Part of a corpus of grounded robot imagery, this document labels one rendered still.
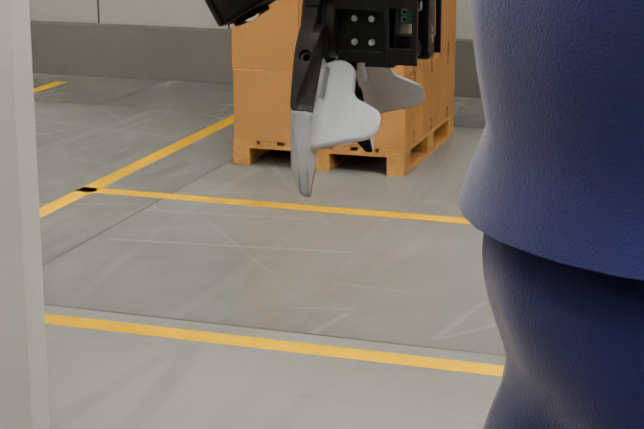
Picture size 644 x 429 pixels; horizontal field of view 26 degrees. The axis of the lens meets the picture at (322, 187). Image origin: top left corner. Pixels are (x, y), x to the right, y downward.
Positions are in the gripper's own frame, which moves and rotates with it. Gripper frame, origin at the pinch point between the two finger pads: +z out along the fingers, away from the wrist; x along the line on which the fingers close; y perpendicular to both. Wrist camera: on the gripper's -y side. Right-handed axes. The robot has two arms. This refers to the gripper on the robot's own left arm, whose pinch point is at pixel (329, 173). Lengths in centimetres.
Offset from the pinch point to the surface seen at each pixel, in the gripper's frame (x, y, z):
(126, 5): 894, -455, 96
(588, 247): -44, 24, -9
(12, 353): 218, -160, 110
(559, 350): -41.6, 22.7, -3.9
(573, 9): -43, 23, -17
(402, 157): 624, -160, 141
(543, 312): -41.0, 22.0, -5.2
